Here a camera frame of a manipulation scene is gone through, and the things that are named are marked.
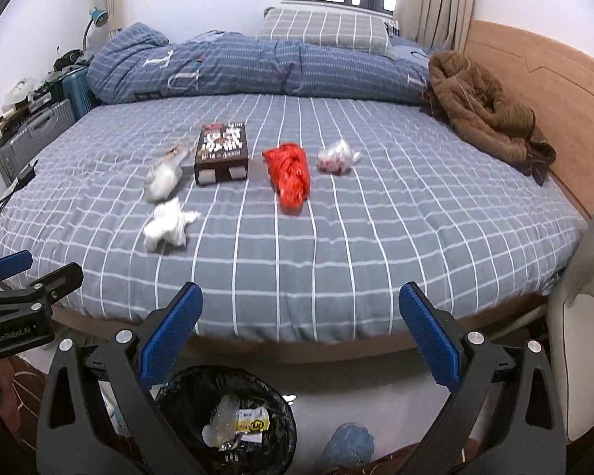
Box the white tissue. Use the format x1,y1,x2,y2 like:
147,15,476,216
142,198,200,252

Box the white cosmetic cotton pouch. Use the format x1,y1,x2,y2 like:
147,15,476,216
143,144,190,203

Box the brown chocolate snack box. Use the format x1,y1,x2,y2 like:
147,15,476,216
194,122,250,186

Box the red plastic bag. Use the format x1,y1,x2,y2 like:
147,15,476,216
263,142,311,213

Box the small pink-white wrapper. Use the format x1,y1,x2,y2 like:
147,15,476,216
318,139,362,175

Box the black-lined trash bin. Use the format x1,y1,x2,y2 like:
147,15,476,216
156,365,297,474

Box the left hand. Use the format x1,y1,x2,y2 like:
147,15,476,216
0,358,20,432

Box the brown patterned rug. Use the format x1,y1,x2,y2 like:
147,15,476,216
0,356,46,455

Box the grey suitcase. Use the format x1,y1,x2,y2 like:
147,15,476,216
0,99,75,186

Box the white chair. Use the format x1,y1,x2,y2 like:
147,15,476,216
547,214,594,442

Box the clutter on suitcases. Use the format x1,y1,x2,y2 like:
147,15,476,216
0,49,92,134

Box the blue slipper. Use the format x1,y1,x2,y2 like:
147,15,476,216
315,422,374,473

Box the teal suitcase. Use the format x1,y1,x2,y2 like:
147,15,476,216
60,66,101,120

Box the blue striped duvet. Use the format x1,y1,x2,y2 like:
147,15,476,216
86,23,429,105

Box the grey checked bed sheet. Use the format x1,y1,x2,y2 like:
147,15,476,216
0,95,586,343

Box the blue desk lamp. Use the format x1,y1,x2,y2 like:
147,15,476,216
82,6,108,51

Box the wooden headboard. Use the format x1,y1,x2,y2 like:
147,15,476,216
465,19,594,217

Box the brown fleece jacket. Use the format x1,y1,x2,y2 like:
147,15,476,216
421,50,557,184

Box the grey checked pillow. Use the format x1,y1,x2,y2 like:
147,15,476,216
256,8,394,57

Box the beige curtain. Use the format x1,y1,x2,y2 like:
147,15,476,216
394,0,475,51

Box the black charger with cable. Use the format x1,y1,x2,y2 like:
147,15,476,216
0,159,40,258

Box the wooden bed frame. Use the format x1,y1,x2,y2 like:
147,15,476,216
52,294,548,365

